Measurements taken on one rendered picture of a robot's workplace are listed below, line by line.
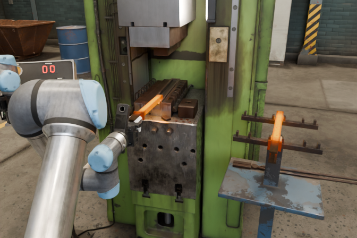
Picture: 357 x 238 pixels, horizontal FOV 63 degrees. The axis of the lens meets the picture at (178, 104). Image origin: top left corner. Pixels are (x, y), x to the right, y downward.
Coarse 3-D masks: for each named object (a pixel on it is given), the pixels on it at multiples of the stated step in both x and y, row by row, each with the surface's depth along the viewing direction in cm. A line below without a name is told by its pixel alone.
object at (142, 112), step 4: (156, 96) 151; (160, 96) 151; (152, 100) 143; (156, 100) 144; (148, 104) 137; (152, 104) 138; (156, 104) 144; (144, 108) 131; (148, 108) 132; (136, 112) 124; (140, 112) 124; (144, 112) 128; (132, 116) 119; (136, 116) 119; (132, 120) 115
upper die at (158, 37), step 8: (136, 32) 138; (144, 32) 137; (152, 32) 136; (160, 32) 135; (168, 32) 135; (176, 32) 148; (184, 32) 167; (136, 40) 140; (144, 40) 139; (152, 40) 138; (160, 40) 137; (168, 40) 136; (176, 40) 149
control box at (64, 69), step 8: (16, 64) 143; (24, 64) 143; (32, 64) 144; (40, 64) 145; (48, 64) 145; (56, 64) 146; (64, 64) 147; (72, 64) 148; (24, 72) 143; (32, 72) 144; (40, 72) 144; (48, 72) 145; (56, 72) 145; (64, 72) 146; (72, 72) 147; (24, 80) 142
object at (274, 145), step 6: (276, 114) 126; (282, 114) 126; (276, 120) 121; (282, 120) 120; (276, 126) 115; (276, 132) 110; (276, 138) 106; (270, 144) 99; (276, 144) 99; (270, 150) 96; (276, 150) 96; (270, 156) 99; (276, 156) 100; (270, 162) 96
